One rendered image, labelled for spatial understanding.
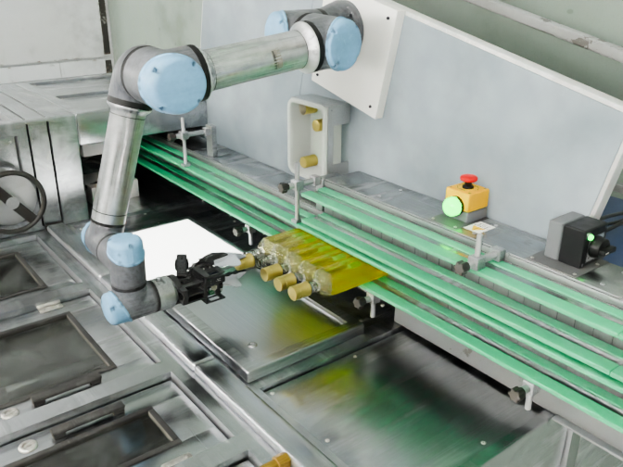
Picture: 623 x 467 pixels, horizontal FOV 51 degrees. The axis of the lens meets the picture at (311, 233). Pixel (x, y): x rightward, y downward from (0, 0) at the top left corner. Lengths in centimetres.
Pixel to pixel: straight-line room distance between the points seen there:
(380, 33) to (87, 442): 114
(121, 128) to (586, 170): 96
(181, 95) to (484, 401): 89
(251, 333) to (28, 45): 382
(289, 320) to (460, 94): 68
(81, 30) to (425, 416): 430
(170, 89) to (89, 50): 397
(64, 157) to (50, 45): 288
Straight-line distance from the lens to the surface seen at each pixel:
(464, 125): 158
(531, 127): 147
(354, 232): 168
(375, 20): 172
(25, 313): 192
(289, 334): 160
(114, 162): 149
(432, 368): 157
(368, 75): 175
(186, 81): 133
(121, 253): 142
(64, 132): 234
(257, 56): 144
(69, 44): 522
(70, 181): 238
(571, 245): 137
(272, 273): 159
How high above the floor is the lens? 194
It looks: 34 degrees down
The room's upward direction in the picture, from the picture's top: 107 degrees counter-clockwise
